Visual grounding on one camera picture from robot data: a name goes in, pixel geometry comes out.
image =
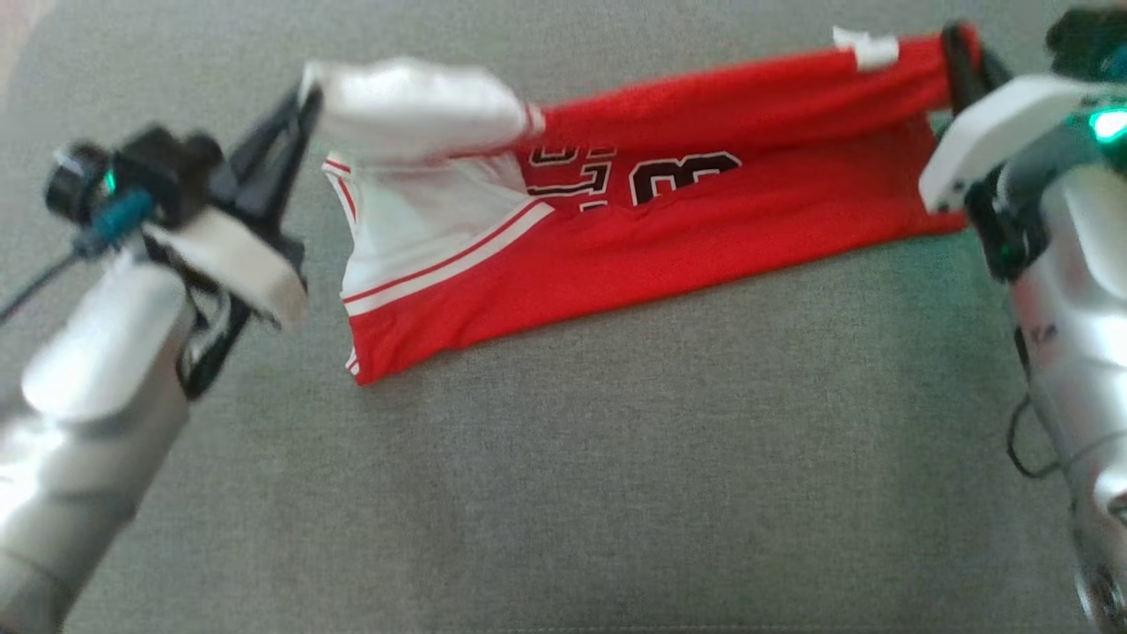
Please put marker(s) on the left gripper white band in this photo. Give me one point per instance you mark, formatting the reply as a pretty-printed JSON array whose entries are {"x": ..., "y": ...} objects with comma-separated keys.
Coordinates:
[{"x": 238, "y": 264}]

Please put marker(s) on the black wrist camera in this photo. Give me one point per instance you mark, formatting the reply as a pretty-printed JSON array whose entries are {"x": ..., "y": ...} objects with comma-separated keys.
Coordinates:
[
  {"x": 167, "y": 167},
  {"x": 1083, "y": 40}
]

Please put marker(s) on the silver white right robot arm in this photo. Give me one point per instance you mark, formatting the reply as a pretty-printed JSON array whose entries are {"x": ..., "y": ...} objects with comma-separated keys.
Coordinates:
[{"x": 1083, "y": 308}]

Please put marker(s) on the red basketball jersey number 23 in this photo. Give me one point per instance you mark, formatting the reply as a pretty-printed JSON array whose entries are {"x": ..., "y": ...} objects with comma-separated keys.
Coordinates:
[{"x": 704, "y": 238}]

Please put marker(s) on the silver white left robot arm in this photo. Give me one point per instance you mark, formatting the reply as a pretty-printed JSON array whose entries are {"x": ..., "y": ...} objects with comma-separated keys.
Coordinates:
[{"x": 79, "y": 440}]

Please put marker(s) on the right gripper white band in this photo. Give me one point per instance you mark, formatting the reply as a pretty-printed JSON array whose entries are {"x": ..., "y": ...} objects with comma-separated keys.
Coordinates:
[{"x": 995, "y": 132}]

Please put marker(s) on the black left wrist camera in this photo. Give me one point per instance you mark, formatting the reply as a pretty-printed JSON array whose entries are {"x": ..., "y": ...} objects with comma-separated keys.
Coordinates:
[{"x": 167, "y": 167}]

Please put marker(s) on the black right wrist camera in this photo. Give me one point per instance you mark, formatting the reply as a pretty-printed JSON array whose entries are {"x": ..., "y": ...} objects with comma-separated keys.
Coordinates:
[{"x": 1083, "y": 40}]

